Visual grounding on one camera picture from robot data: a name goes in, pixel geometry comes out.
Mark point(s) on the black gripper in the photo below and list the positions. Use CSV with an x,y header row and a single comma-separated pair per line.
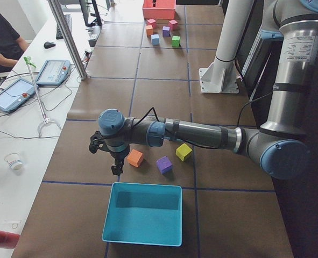
x,y
118,156

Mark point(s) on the light blue foam block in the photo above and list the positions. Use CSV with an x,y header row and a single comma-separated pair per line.
x,y
155,40

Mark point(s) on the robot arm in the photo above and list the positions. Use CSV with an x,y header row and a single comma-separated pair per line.
x,y
277,145

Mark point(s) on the orange foam block left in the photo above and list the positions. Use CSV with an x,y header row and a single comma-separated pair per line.
x,y
135,158

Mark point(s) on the orange foam block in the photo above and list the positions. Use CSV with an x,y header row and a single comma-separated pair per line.
x,y
149,30
135,158

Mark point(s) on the purple foam block left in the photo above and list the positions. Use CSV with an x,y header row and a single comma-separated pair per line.
x,y
164,164

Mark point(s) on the purple foam block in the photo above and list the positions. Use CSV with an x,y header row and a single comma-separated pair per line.
x,y
166,31
164,164

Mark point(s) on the teal plastic bin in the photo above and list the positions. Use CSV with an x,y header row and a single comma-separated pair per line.
x,y
144,214

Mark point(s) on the yellow foam block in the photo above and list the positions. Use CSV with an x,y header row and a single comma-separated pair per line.
x,y
183,152

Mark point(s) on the paper cup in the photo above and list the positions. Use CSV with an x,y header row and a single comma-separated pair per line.
x,y
14,161

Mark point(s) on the far teach pendant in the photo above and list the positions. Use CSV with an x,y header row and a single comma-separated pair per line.
x,y
53,73

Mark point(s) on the teach pendant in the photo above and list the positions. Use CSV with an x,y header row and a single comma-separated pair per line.
x,y
53,73
16,94

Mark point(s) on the near teach pendant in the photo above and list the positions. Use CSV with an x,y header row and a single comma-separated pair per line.
x,y
16,94

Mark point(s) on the red bottle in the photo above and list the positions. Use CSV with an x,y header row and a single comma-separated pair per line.
x,y
8,240

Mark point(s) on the grabber reach tool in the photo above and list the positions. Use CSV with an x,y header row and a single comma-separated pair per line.
x,y
46,120

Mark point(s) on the green foam block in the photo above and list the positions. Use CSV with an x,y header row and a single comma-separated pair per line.
x,y
175,41

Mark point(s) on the black computer mouse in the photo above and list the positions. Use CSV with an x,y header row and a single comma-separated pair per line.
x,y
48,45

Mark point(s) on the orange foam block right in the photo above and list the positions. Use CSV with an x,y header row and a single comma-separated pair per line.
x,y
149,30

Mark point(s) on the purple foam block right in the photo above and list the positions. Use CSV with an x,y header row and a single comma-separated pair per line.
x,y
166,31

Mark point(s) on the magenta foam block upper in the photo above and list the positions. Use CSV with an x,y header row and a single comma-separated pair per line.
x,y
152,22

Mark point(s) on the magenta foam block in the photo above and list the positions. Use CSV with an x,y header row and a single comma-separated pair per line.
x,y
152,22
173,24

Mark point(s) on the magenta foam block lower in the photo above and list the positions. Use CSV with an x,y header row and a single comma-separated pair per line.
x,y
173,24

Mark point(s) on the red plastic bin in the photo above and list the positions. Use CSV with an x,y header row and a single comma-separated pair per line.
x,y
164,9

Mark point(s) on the person in black shirt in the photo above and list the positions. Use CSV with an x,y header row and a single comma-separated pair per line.
x,y
12,46

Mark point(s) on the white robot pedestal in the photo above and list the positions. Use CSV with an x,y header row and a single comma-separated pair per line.
x,y
220,76

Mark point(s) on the aluminium frame post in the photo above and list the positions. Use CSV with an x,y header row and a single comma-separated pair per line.
x,y
67,36

